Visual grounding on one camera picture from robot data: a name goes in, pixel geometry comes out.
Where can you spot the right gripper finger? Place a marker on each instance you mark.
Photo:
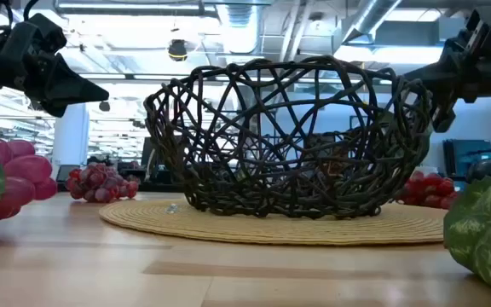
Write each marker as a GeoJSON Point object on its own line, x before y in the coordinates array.
{"type": "Point", "coordinates": [437, 79]}
{"type": "Point", "coordinates": [443, 113]}

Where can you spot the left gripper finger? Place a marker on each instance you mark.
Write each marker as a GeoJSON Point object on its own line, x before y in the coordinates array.
{"type": "Point", "coordinates": [51, 107]}
{"type": "Point", "coordinates": [75, 85]}

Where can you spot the red plastic grape bunch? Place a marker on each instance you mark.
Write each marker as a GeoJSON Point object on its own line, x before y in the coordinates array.
{"type": "Point", "coordinates": [431, 189]}
{"type": "Point", "coordinates": [100, 183]}
{"type": "Point", "coordinates": [28, 168]}

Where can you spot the dark purple grape bunch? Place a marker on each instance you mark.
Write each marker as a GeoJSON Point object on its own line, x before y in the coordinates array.
{"type": "Point", "coordinates": [484, 230]}

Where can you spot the dark woven wicker basket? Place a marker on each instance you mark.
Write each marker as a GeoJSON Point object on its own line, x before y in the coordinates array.
{"type": "Point", "coordinates": [279, 209]}

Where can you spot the white column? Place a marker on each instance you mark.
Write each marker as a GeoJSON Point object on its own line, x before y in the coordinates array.
{"type": "Point", "coordinates": [71, 140]}

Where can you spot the blue equipment rack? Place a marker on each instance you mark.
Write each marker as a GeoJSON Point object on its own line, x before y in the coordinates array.
{"type": "Point", "coordinates": [463, 155]}

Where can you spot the grey monitor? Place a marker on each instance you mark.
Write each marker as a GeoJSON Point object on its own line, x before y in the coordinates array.
{"type": "Point", "coordinates": [63, 171]}

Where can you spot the dark monitor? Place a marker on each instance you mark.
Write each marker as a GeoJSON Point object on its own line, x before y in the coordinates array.
{"type": "Point", "coordinates": [147, 153]}

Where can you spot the small clear plastic piece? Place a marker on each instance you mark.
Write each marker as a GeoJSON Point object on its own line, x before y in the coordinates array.
{"type": "Point", "coordinates": [171, 208]}

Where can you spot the round straw placemat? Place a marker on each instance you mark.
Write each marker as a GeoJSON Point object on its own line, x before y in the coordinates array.
{"type": "Point", "coordinates": [250, 230]}

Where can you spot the black ceiling dome camera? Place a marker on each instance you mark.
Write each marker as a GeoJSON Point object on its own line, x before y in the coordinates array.
{"type": "Point", "coordinates": [104, 106]}
{"type": "Point", "coordinates": [177, 50]}

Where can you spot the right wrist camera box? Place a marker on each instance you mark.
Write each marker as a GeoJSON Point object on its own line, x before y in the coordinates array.
{"type": "Point", "coordinates": [486, 27]}

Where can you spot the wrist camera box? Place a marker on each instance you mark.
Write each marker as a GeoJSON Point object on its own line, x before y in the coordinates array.
{"type": "Point", "coordinates": [41, 34]}
{"type": "Point", "coordinates": [486, 27]}

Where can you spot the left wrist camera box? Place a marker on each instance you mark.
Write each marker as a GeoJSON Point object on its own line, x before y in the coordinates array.
{"type": "Point", "coordinates": [41, 34]}

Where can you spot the round silver ventilation duct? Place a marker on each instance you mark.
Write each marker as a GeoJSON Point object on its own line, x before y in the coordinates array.
{"type": "Point", "coordinates": [371, 19]}

